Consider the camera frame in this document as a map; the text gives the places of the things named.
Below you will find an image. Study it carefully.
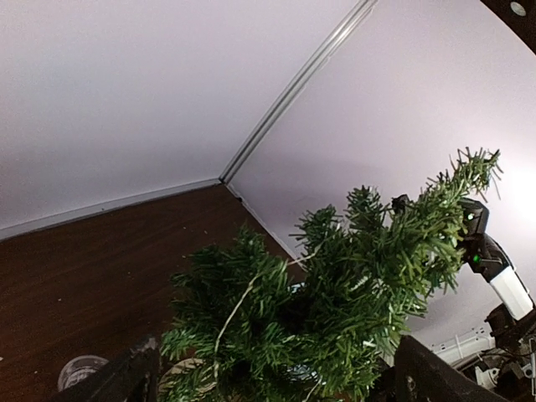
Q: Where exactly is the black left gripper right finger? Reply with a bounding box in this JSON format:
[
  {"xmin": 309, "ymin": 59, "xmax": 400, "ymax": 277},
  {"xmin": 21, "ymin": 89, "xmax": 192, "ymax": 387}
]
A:
[{"xmin": 394, "ymin": 336, "xmax": 505, "ymax": 402}]

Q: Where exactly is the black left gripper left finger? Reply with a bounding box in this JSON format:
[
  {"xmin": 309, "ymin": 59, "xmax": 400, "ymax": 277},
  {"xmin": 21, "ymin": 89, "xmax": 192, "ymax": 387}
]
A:
[{"xmin": 49, "ymin": 335, "xmax": 160, "ymax": 402}]

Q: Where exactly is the small green christmas tree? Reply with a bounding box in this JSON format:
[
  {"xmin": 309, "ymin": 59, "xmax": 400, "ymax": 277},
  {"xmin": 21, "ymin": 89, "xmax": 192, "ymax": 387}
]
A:
[{"xmin": 158, "ymin": 150, "xmax": 500, "ymax": 401}]

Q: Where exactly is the fairy light wire string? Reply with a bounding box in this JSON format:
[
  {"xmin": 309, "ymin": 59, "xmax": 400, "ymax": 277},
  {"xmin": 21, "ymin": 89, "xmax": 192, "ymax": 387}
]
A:
[{"xmin": 211, "ymin": 242, "xmax": 327, "ymax": 402}]

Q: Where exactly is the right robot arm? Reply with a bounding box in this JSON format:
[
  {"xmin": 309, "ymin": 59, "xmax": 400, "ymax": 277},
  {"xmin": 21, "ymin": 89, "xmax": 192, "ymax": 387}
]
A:
[{"xmin": 456, "ymin": 198, "xmax": 535, "ymax": 350}]

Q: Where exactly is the clear drinking glass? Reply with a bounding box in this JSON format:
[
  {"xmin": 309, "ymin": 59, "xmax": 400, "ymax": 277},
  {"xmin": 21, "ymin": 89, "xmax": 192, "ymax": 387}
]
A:
[{"xmin": 57, "ymin": 355, "xmax": 109, "ymax": 392}]

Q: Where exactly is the front aluminium rail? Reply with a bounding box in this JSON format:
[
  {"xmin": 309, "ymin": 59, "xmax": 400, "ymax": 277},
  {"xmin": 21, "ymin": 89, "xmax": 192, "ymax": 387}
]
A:
[{"xmin": 430, "ymin": 327, "xmax": 496, "ymax": 365}]

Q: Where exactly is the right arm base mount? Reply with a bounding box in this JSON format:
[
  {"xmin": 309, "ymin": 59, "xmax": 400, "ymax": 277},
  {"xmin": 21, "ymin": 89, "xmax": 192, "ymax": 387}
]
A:
[{"xmin": 453, "ymin": 333, "xmax": 535, "ymax": 401}]

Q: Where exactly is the right aluminium frame post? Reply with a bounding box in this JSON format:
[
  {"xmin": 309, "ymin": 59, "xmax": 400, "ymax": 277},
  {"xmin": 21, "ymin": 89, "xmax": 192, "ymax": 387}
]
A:
[{"xmin": 219, "ymin": 0, "xmax": 378, "ymax": 185}]

